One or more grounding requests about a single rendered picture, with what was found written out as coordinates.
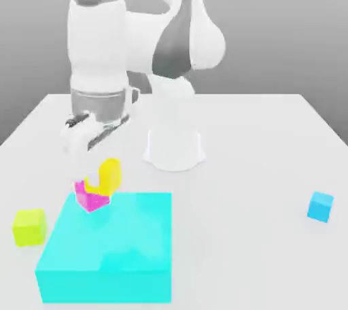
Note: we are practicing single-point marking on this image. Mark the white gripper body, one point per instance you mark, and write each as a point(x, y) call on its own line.
point(78, 133)

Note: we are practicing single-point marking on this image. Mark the small yellow cube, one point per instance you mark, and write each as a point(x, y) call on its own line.
point(110, 174)

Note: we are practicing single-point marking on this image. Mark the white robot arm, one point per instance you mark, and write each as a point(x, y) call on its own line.
point(98, 43)

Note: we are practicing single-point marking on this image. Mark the small magenta cube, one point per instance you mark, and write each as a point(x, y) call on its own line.
point(91, 201)

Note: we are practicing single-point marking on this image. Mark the small lime cube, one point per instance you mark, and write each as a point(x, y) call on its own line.
point(29, 227)

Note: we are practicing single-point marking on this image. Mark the small blue cube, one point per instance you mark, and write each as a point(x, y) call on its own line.
point(320, 206)

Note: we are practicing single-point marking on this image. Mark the large cyan box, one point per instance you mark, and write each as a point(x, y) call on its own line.
point(114, 244)

